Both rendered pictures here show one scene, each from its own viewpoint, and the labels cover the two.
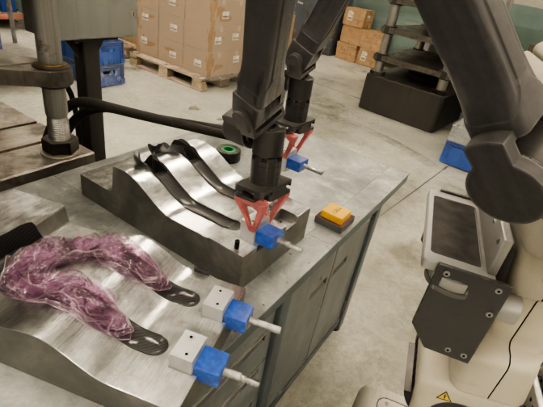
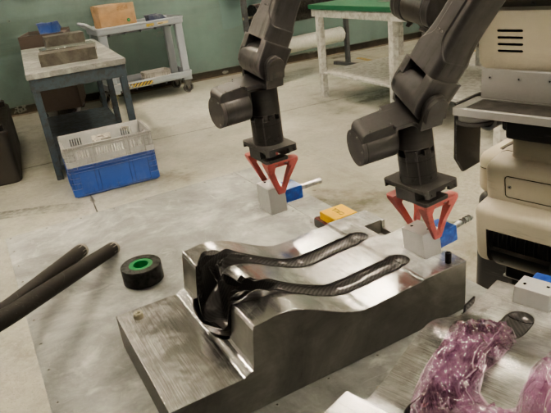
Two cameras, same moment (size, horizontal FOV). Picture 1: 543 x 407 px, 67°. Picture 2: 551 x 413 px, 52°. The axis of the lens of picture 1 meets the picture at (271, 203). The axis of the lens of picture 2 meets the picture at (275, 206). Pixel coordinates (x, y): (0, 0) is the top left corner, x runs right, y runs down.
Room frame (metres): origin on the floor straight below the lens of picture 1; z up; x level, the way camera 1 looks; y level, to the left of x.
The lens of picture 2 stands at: (0.42, 0.83, 1.36)
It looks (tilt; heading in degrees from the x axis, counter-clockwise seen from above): 24 degrees down; 304
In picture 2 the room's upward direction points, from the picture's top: 7 degrees counter-clockwise
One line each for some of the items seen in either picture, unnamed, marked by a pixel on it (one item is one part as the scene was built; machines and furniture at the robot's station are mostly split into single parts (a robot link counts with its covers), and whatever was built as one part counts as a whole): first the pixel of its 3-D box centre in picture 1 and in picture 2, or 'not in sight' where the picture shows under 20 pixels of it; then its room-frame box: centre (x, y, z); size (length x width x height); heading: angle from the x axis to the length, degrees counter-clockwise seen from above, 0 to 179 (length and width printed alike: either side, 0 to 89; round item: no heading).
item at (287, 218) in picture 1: (282, 223); (383, 236); (0.78, -0.03, 0.87); 0.05 x 0.05 x 0.04; 60
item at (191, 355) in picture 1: (217, 368); not in sight; (0.39, 0.04, 0.86); 0.13 x 0.05 x 0.05; 78
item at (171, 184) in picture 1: (195, 178); (298, 265); (0.83, 0.18, 0.92); 0.35 x 0.16 x 0.09; 60
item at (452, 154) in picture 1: (481, 157); (111, 166); (3.58, -1.79, 0.11); 0.61 x 0.41 x 0.22; 55
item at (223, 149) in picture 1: (228, 153); (142, 271); (1.21, 0.16, 0.82); 0.08 x 0.08 x 0.04
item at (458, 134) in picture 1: (489, 139); (105, 143); (3.57, -1.79, 0.28); 0.61 x 0.41 x 0.15; 55
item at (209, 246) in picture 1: (193, 192); (289, 292); (0.85, 0.19, 0.87); 0.50 x 0.26 x 0.14; 60
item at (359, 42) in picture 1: (364, 37); not in sight; (7.60, -1.08, 0.42); 0.86 x 0.33 x 0.83; 55
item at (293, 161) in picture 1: (300, 164); (293, 189); (0.98, -0.06, 0.93); 0.13 x 0.05 x 0.05; 60
